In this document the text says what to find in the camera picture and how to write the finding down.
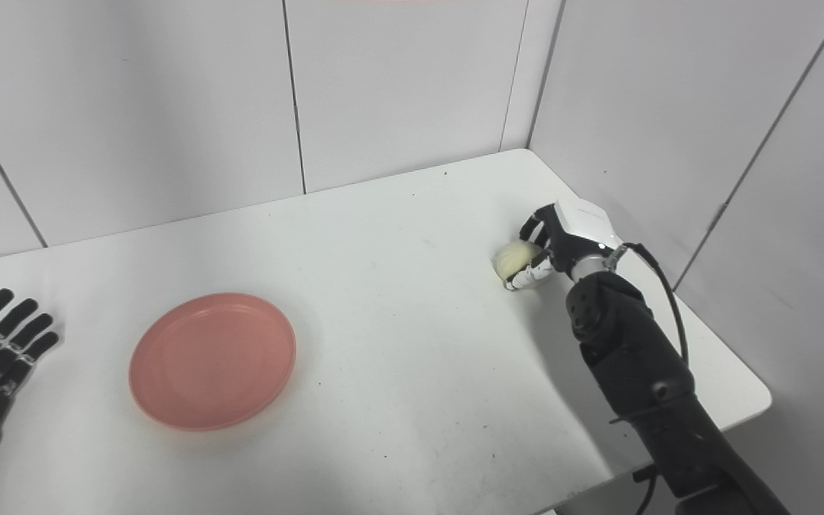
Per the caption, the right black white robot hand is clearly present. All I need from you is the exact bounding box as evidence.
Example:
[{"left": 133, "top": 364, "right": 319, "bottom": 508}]
[{"left": 504, "top": 200, "right": 623, "bottom": 292}]

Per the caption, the white steamed bun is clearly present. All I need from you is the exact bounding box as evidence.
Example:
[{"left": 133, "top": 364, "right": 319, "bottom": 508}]
[{"left": 491, "top": 241, "right": 547, "bottom": 281}]

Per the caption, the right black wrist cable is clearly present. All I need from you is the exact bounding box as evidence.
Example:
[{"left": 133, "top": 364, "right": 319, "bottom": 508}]
[{"left": 621, "top": 242, "right": 692, "bottom": 515}]

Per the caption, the pink plate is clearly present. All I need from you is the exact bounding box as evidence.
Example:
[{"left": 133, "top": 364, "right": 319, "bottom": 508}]
[{"left": 129, "top": 293, "right": 297, "bottom": 432}]

